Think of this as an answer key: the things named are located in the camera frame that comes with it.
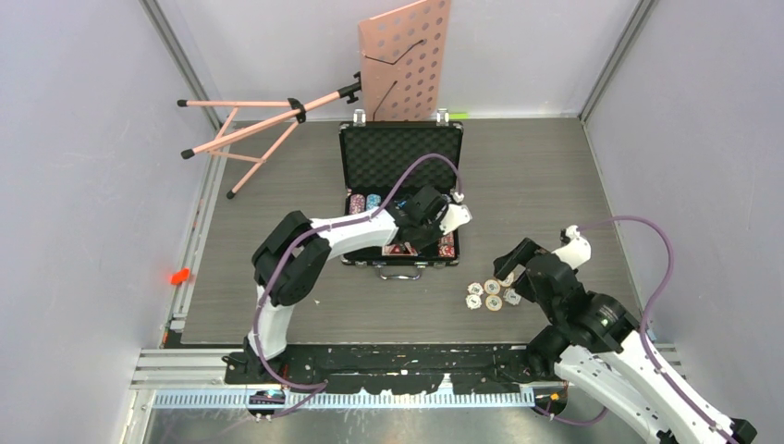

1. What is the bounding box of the triangular all in button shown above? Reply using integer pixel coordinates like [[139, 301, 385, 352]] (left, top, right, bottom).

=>
[[384, 243, 416, 256]]

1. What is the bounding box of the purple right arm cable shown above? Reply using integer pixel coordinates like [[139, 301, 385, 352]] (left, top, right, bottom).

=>
[[533, 215, 740, 444]]

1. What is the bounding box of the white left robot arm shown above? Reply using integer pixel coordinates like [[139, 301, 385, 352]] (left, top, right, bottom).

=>
[[245, 186, 470, 383]]

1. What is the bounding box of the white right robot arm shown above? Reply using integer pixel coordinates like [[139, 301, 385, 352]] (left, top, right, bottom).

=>
[[493, 235, 757, 443]]

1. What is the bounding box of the pink perforated music stand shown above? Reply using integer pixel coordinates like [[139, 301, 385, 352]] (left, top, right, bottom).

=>
[[178, 1, 452, 198]]

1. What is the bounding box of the purple poker chip stack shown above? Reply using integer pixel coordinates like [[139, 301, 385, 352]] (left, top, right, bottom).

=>
[[349, 194, 366, 215]]

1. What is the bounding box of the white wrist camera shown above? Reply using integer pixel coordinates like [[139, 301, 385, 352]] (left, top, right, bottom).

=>
[[553, 225, 592, 270], [439, 191, 472, 235]]

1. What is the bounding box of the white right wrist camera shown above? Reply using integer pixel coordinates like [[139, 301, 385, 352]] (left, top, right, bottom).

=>
[[553, 225, 592, 270]]

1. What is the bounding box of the lower red chip stack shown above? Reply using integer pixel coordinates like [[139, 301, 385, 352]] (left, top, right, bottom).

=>
[[438, 245, 456, 258]]

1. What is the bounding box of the pile of loose poker chips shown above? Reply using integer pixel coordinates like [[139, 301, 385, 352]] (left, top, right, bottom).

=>
[[464, 272, 522, 312]]

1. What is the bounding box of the red chip stack right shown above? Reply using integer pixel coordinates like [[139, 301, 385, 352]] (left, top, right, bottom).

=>
[[439, 232, 455, 247]]

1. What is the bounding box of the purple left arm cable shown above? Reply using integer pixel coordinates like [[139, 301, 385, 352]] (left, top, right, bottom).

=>
[[251, 153, 465, 421]]

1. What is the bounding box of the red chip stack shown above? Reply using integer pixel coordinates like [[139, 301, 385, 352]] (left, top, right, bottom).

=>
[[438, 245, 456, 258], [439, 232, 455, 247]]

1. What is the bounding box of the black aluminium poker case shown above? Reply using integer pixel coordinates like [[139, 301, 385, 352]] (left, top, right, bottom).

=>
[[338, 121, 464, 268]]

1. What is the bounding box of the light blue chip stack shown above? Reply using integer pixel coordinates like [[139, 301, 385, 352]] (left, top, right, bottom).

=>
[[365, 193, 382, 211]]

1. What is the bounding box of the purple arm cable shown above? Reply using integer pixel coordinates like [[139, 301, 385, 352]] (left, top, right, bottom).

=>
[[533, 215, 740, 444], [251, 153, 465, 421]]

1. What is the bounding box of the red backed card deck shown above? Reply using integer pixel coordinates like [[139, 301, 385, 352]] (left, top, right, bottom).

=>
[[382, 243, 419, 257]]

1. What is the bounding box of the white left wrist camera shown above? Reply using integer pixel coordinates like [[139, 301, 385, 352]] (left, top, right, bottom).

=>
[[439, 191, 472, 235]]

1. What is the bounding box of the orange clip on rail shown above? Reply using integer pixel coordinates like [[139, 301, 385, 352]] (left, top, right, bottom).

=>
[[169, 267, 190, 286]]

